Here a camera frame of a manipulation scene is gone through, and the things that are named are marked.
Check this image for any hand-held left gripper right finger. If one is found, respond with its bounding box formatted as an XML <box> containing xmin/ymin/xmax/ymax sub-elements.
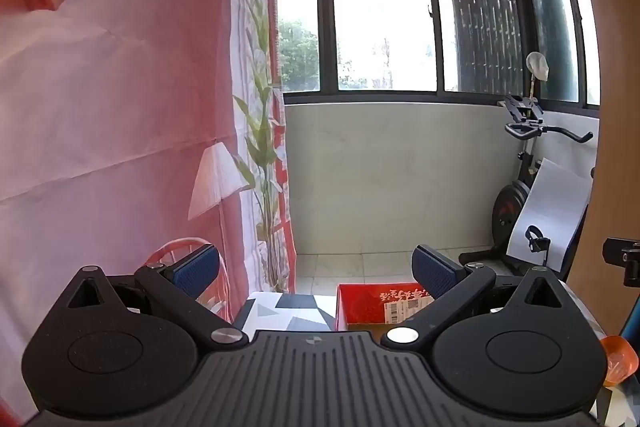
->
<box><xmin>381</xmin><ymin>245</ymin><xmax>576</xmax><ymax>350</ymax></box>

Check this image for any black exercise bike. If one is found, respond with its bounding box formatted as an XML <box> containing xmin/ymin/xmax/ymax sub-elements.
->
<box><xmin>459</xmin><ymin>96</ymin><xmax>595</xmax><ymax>280</ymax></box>

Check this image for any pink printed backdrop cloth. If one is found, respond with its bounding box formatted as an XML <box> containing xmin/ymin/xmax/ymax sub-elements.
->
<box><xmin>0</xmin><ymin>0</ymin><xmax>298</xmax><ymax>425</ymax></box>

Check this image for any orange plastic scoop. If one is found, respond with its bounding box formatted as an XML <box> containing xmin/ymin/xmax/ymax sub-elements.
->
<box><xmin>599</xmin><ymin>334</ymin><xmax>640</xmax><ymax>389</ymax></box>

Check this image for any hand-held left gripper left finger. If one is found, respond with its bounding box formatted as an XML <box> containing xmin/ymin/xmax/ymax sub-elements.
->
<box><xmin>65</xmin><ymin>243</ymin><xmax>249</xmax><ymax>350</ymax></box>

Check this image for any brown wooden panel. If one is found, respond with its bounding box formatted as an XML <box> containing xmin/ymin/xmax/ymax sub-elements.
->
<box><xmin>562</xmin><ymin>0</ymin><xmax>640</xmax><ymax>338</ymax></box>

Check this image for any white board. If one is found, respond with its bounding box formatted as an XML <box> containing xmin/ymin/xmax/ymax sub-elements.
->
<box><xmin>506</xmin><ymin>158</ymin><xmax>593</xmax><ymax>271</ymax></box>

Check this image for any white wrapped object on stick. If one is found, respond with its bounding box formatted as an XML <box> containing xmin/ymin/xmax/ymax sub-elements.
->
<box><xmin>525</xmin><ymin>52</ymin><xmax>550</xmax><ymax>98</ymax></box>

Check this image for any red strawberry print box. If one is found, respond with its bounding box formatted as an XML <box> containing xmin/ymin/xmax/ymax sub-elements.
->
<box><xmin>334</xmin><ymin>282</ymin><xmax>436</xmax><ymax>333</ymax></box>

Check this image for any person's teal clothing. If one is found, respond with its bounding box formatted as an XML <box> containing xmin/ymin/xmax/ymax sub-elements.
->
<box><xmin>619</xmin><ymin>292</ymin><xmax>640</xmax><ymax>343</ymax></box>

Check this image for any black framed window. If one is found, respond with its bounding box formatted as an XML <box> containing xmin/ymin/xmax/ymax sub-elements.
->
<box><xmin>274</xmin><ymin>0</ymin><xmax>601</xmax><ymax>108</ymax></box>

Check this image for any geometric patterned tablecloth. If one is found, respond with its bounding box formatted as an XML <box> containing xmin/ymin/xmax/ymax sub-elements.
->
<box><xmin>232</xmin><ymin>279</ymin><xmax>640</xmax><ymax>427</ymax></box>

